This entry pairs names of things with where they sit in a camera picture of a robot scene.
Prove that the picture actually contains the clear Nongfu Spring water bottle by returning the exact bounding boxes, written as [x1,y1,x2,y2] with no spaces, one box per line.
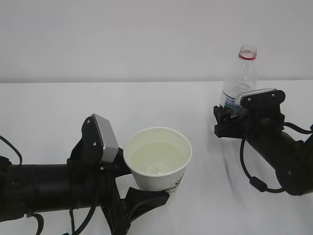
[220,45,257,111]

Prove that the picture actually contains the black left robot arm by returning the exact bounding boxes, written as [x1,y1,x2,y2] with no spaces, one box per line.
[0,114,169,235]

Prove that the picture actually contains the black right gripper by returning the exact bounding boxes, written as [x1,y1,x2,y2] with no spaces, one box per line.
[213,90,286,139]

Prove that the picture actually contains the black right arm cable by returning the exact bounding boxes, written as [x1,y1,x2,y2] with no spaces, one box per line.
[240,121,313,194]

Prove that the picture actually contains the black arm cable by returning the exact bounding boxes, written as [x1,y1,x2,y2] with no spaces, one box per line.
[240,121,313,194]
[0,134,99,235]

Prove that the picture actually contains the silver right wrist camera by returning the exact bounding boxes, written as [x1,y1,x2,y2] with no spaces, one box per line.
[234,88,277,107]

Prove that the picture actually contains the white paper cup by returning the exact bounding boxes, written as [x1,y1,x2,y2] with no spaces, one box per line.
[123,127,193,194]

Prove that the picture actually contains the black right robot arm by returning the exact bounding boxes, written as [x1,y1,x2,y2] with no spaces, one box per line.
[213,89,313,196]

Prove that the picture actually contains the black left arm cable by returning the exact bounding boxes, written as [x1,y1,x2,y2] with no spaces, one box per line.
[0,134,99,235]

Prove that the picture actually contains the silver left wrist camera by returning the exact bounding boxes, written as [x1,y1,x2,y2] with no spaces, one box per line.
[92,114,119,164]

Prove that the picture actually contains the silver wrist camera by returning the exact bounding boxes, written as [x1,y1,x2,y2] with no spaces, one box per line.
[234,88,277,107]
[92,114,119,164]

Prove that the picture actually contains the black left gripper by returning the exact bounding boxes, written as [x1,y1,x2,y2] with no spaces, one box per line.
[67,116,170,235]

